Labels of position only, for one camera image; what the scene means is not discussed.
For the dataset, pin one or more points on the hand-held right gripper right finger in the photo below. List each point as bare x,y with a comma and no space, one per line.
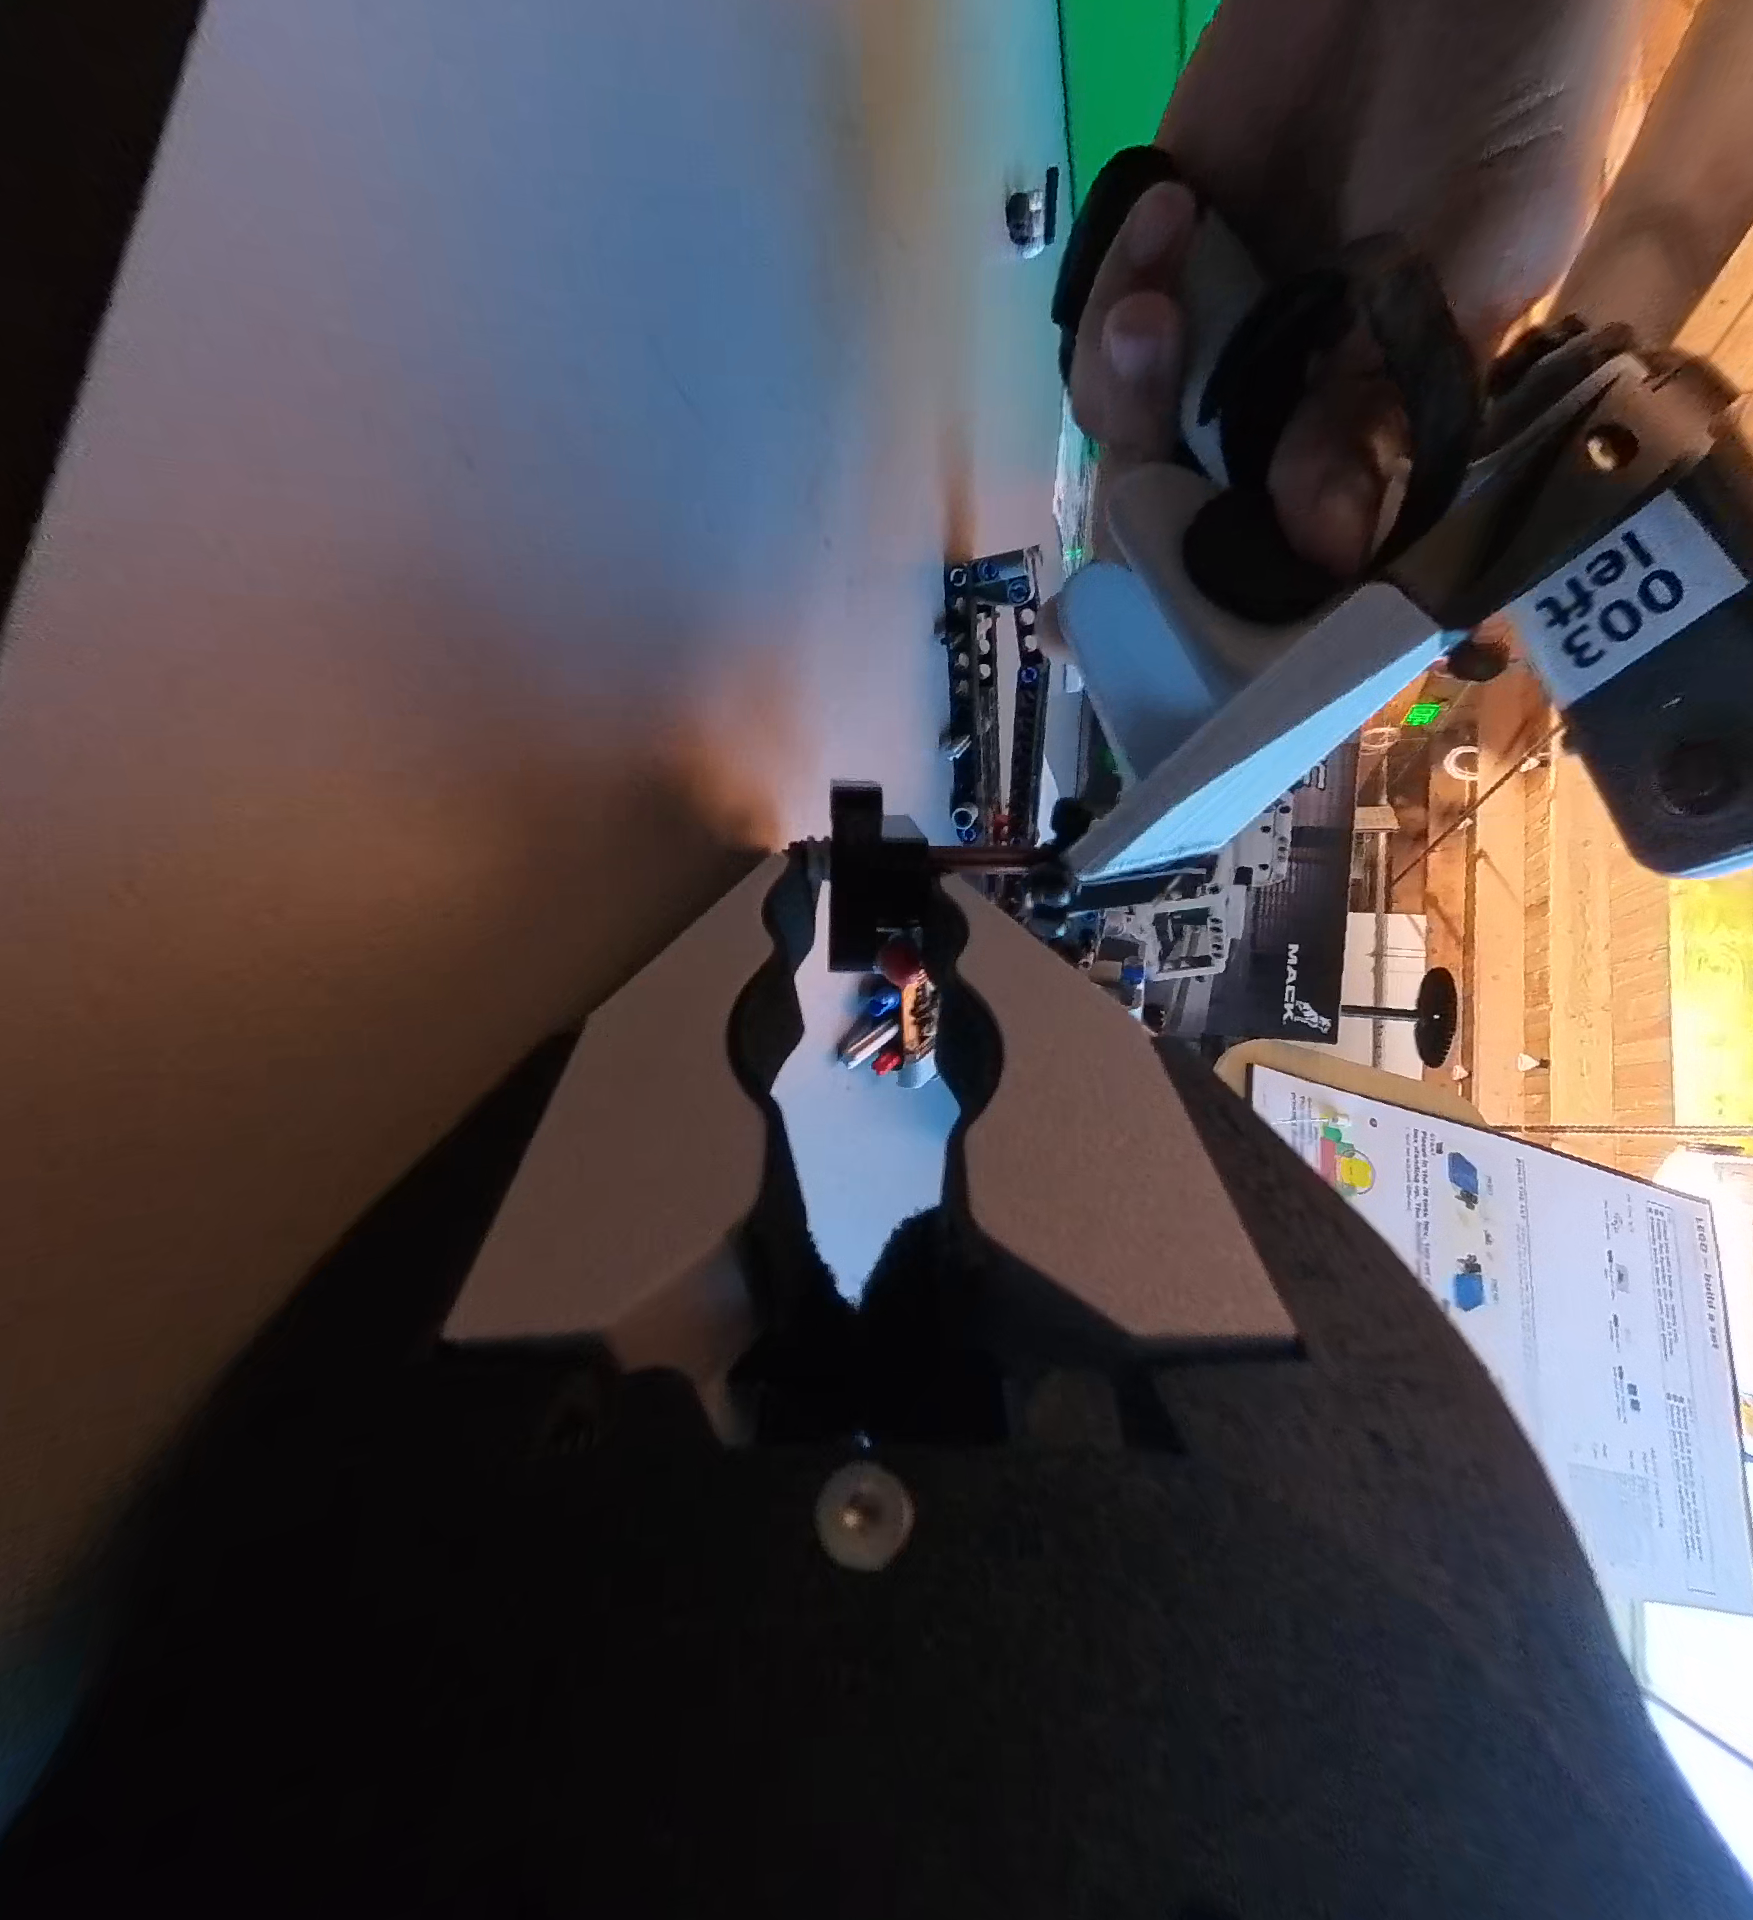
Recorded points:
1102,1142

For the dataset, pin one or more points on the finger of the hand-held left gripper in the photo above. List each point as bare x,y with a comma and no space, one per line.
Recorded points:
1130,661
1267,735

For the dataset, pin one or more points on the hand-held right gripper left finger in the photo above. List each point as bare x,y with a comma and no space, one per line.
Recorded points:
622,1142

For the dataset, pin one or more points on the black lego beam assembly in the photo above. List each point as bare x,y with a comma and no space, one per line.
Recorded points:
878,886

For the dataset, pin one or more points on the person's left forearm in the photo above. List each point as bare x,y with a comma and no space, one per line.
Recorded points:
1613,61

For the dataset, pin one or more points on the long black lego chassis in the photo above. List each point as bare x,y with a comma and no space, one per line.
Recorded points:
989,688

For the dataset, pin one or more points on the dark lego box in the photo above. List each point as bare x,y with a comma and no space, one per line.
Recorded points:
1319,900

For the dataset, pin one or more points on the grey lego truck model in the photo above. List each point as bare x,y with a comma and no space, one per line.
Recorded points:
1190,932

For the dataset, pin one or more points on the small lego subassembly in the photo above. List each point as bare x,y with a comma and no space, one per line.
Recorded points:
914,1013

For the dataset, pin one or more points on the person's left hand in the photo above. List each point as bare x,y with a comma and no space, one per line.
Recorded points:
1356,135

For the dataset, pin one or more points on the black round-base stand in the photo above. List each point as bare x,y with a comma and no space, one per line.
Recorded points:
1439,1016

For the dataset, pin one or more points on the small black device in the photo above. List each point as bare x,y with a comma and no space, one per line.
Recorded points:
1033,211

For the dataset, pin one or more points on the task sheet in acrylic stand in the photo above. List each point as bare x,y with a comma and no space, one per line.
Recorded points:
1567,1321

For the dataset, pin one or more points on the green board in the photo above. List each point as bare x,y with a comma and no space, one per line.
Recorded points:
1124,90

